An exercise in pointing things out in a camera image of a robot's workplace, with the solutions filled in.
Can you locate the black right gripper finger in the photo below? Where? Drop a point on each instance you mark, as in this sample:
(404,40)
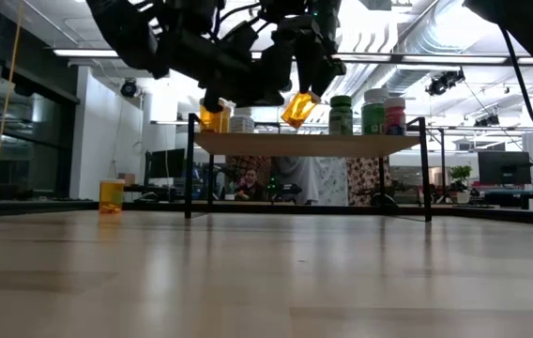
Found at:
(332,68)
(310,68)

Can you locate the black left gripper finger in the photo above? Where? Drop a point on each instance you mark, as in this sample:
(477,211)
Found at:
(212,99)
(262,99)

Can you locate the large green bottle white cap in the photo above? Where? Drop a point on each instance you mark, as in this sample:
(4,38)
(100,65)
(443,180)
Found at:
(373,117)

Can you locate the pink bottle white cap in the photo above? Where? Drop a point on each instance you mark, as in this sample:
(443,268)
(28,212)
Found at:
(395,119)

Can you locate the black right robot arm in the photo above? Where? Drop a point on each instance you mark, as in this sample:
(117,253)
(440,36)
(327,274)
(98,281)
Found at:
(529,28)

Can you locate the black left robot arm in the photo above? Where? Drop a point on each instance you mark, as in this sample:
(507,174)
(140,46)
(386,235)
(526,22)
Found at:
(126,28)

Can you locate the small raised wooden shelf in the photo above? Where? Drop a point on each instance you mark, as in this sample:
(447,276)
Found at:
(304,145)

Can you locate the red mandala cloth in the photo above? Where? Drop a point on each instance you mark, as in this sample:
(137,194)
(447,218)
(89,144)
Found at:
(248,163)

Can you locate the black computer monitor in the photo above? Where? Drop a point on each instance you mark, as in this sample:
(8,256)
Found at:
(165,163)
(503,167)

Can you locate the plain gray cloth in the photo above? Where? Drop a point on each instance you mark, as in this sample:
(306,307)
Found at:
(297,171)

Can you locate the black round spotlight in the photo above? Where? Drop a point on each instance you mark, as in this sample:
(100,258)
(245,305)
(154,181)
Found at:
(128,88)

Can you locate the person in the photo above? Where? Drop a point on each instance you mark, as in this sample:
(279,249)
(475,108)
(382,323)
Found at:
(250,185)

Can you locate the small green plant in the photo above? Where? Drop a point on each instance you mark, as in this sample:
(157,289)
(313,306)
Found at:
(230,188)

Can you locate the black device green light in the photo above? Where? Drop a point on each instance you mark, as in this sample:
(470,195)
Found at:
(287,190)

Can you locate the black light bar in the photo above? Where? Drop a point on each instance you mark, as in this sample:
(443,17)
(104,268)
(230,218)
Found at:
(435,58)

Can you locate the white patterned cloth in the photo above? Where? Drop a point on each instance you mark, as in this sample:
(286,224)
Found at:
(332,180)

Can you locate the colourful floral cloth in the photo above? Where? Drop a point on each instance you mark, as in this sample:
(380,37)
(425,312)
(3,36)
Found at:
(365,176)

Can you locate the black track light cluster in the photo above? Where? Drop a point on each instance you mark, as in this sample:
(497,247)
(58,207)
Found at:
(487,119)
(445,82)

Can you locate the brown cardboard box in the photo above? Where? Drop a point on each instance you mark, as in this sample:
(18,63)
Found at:
(128,178)

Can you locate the green potted plant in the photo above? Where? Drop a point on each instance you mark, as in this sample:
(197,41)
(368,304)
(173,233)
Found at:
(461,180)

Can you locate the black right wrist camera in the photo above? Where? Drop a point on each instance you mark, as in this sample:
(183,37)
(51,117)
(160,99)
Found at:
(315,19)

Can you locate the black aluminium rig frame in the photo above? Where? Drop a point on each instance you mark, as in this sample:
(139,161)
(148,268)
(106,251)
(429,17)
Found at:
(154,206)

